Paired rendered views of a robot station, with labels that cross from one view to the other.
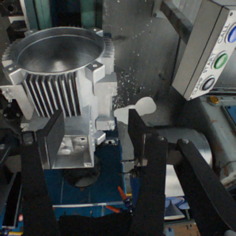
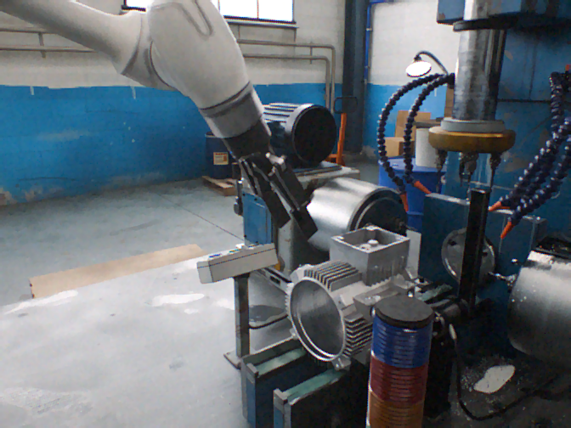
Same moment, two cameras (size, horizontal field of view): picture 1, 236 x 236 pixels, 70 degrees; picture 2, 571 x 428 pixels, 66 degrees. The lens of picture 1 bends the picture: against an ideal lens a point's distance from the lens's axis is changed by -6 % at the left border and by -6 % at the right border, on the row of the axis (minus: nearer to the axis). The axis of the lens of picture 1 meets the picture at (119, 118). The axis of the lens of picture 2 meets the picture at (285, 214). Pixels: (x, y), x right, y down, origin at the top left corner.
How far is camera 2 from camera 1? 0.71 m
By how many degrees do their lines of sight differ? 45
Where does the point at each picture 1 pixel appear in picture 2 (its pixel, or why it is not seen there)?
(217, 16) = (215, 264)
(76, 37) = (313, 343)
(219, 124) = (285, 234)
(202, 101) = (288, 268)
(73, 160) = (385, 238)
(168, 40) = (268, 336)
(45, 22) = (327, 375)
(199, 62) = (245, 255)
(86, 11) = (290, 357)
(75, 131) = (337, 244)
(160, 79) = not seen: hidden behind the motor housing
